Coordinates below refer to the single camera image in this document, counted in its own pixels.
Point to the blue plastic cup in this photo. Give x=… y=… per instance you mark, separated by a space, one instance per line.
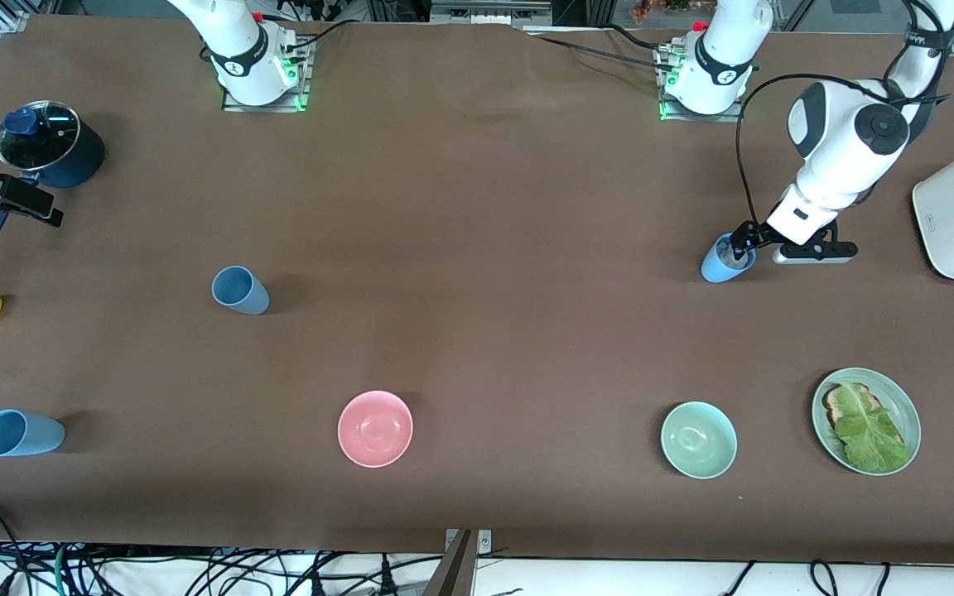
x=245 y=296
x=30 y=434
x=717 y=269

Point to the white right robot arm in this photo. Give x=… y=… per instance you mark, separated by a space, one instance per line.
x=233 y=41

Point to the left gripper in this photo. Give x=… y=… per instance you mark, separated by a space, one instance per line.
x=750 y=236

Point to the dark slanted bar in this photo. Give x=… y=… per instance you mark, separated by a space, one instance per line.
x=452 y=575

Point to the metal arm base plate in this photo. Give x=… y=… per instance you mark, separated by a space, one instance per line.
x=237 y=108
x=734 y=117

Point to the toast slice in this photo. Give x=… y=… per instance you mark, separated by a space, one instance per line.
x=835 y=404

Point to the artificial flowers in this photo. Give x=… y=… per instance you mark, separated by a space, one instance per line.
x=651 y=10

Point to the pale green bowl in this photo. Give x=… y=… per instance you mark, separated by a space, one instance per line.
x=699 y=440

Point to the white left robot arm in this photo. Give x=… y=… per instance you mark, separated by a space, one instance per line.
x=841 y=141

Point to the green lettuce leaf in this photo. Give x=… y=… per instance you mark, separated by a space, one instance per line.
x=870 y=439

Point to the dark blue pot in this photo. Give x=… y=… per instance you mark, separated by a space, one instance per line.
x=79 y=161

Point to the pale green plate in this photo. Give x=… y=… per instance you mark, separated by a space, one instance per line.
x=903 y=406

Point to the grey metal box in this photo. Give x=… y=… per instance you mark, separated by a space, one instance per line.
x=489 y=12

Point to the glass pot lid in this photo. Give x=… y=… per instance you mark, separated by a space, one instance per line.
x=50 y=141

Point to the pink bowl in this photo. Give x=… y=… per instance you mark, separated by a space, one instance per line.
x=375 y=429

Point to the small metal bracket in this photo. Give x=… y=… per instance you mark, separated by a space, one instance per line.
x=485 y=542

